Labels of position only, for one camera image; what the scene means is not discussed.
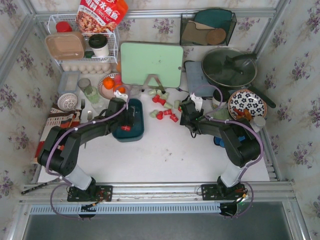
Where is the red coffee capsule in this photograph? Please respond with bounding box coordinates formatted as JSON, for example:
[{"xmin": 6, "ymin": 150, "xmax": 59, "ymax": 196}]
[
  {"xmin": 121, "ymin": 125, "xmax": 131, "ymax": 132},
  {"xmin": 156, "ymin": 111, "xmax": 164, "ymax": 120},
  {"xmin": 163, "ymin": 109, "xmax": 173, "ymax": 116}
]

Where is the teal plastic storage basket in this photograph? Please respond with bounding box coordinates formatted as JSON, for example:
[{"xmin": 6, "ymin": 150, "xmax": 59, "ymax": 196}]
[{"xmin": 112, "ymin": 98, "xmax": 145, "ymax": 143}]

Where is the clear glass tumbler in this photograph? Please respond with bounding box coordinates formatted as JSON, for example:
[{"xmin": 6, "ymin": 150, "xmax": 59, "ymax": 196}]
[{"xmin": 91, "ymin": 98, "xmax": 106, "ymax": 115}]

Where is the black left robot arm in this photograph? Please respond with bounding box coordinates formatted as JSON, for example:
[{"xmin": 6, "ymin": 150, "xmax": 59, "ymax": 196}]
[{"xmin": 37, "ymin": 97, "xmax": 134, "ymax": 191}]

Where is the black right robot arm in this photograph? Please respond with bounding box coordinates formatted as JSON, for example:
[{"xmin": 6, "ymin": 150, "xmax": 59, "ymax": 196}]
[{"xmin": 179, "ymin": 99, "xmax": 264, "ymax": 188}]

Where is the green coffee capsule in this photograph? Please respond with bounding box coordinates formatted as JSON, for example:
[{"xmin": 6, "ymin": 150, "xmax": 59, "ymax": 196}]
[{"xmin": 149, "ymin": 109, "xmax": 159, "ymax": 118}]

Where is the white strainer basket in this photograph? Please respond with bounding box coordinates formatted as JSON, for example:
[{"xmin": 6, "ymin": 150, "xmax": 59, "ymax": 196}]
[{"xmin": 57, "ymin": 93, "xmax": 78, "ymax": 112}]

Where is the white jar black lid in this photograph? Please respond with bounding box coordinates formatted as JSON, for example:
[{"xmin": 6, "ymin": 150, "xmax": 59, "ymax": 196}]
[{"xmin": 211, "ymin": 89, "xmax": 230, "ymax": 110}]

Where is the green glass bottle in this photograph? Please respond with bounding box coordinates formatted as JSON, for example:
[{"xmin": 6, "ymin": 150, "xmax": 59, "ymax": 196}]
[{"xmin": 213, "ymin": 108, "xmax": 230, "ymax": 120}]

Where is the grey induction cooker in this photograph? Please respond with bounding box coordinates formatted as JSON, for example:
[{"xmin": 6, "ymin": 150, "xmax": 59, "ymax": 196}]
[{"xmin": 183, "ymin": 60, "xmax": 215, "ymax": 98}]

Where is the blue cloth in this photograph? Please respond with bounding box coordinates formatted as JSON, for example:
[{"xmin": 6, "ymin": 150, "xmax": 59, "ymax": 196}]
[{"xmin": 213, "ymin": 136, "xmax": 246, "ymax": 148}]

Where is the silver fork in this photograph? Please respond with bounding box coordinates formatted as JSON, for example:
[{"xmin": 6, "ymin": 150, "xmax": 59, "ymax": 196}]
[
  {"xmin": 79, "ymin": 98, "xmax": 86, "ymax": 118},
  {"xmin": 87, "ymin": 110, "xmax": 93, "ymax": 122}
]

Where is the pink bowl with oranges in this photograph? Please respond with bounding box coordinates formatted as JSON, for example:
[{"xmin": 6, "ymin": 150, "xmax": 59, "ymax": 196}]
[{"xmin": 97, "ymin": 73, "xmax": 128, "ymax": 100}]

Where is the green glass cup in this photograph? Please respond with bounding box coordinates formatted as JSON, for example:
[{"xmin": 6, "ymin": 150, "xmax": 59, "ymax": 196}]
[{"xmin": 77, "ymin": 78, "xmax": 100, "ymax": 104}]

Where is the green cutting board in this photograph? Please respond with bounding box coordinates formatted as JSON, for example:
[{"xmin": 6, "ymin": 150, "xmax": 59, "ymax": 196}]
[{"xmin": 120, "ymin": 42, "xmax": 184, "ymax": 88}]

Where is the floral patterned plate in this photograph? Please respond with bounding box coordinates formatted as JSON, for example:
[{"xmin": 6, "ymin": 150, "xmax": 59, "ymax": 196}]
[{"xmin": 227, "ymin": 89, "xmax": 267, "ymax": 120}]

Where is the black pan with glass lid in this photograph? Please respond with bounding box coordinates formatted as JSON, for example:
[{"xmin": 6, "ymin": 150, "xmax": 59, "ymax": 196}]
[{"xmin": 201, "ymin": 47, "xmax": 276, "ymax": 109}]

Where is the egg tray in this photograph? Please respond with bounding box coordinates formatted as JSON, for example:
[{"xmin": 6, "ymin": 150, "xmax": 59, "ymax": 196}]
[{"xmin": 61, "ymin": 62, "xmax": 112, "ymax": 75}]

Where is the clear container blue lid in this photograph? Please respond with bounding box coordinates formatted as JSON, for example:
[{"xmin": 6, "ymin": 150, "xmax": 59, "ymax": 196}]
[{"xmin": 57, "ymin": 71, "xmax": 81, "ymax": 95}]

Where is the blue jar silver lid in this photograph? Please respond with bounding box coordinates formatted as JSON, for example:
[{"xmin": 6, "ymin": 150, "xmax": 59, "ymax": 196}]
[{"xmin": 250, "ymin": 116, "xmax": 266, "ymax": 133}]

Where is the striped kitchen towel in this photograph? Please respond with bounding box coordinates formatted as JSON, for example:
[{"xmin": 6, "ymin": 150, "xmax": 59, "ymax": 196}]
[{"xmin": 31, "ymin": 104, "xmax": 82, "ymax": 165}]

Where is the white cup black lid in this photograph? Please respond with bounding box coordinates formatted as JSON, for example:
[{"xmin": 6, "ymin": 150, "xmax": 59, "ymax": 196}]
[{"xmin": 88, "ymin": 34, "xmax": 110, "ymax": 57}]

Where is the black mesh organizer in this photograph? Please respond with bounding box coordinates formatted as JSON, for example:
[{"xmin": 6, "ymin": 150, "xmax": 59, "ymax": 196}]
[{"xmin": 179, "ymin": 8, "xmax": 237, "ymax": 46}]

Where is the brown plastic lunch box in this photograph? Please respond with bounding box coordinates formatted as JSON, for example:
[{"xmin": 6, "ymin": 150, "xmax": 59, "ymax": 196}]
[{"xmin": 45, "ymin": 31, "xmax": 86, "ymax": 61}]

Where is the red snack bag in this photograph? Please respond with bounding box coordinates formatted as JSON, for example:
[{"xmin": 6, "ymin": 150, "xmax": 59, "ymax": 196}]
[{"xmin": 75, "ymin": 0, "xmax": 129, "ymax": 34}]

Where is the red capped jar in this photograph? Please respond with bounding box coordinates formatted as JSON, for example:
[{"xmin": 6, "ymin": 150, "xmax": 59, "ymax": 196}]
[{"xmin": 55, "ymin": 21, "xmax": 73, "ymax": 33}]

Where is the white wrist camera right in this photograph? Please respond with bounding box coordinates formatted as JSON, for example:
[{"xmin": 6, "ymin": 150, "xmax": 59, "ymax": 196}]
[{"xmin": 190, "ymin": 93, "xmax": 203, "ymax": 112}]

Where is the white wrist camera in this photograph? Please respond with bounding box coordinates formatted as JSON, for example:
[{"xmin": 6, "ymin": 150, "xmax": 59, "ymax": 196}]
[
  {"xmin": 114, "ymin": 90, "xmax": 129, "ymax": 102},
  {"xmin": 190, "ymin": 93, "xmax": 203, "ymax": 112}
]

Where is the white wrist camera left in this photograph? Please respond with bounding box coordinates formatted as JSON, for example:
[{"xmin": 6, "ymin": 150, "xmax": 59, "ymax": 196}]
[{"xmin": 114, "ymin": 90, "xmax": 129, "ymax": 102}]

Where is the white wire rack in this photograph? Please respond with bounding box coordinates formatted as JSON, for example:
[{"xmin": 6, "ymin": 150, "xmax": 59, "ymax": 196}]
[{"xmin": 45, "ymin": 13, "xmax": 120, "ymax": 65}]

